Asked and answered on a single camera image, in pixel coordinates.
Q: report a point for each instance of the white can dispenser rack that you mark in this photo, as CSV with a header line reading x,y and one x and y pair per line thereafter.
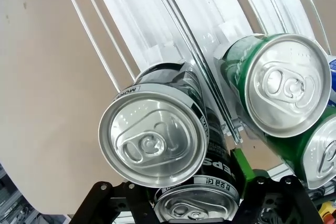
x,y
204,11

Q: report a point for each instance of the black Pepsi can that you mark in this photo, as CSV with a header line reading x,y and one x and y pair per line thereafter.
x,y
152,140
197,203

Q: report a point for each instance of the yellow red emergency stop button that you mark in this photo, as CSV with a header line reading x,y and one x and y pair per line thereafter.
x,y
326,209

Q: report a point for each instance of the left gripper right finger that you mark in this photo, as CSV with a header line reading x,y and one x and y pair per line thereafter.
x,y
275,200

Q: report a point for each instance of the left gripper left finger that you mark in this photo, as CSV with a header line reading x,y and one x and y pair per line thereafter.
x,y
118,203

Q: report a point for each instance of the green Chilsung cider can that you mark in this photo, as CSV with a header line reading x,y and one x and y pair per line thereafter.
x,y
288,153
288,85

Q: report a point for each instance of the blue Pocari Sweat can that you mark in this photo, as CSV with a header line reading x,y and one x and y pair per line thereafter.
x,y
333,82

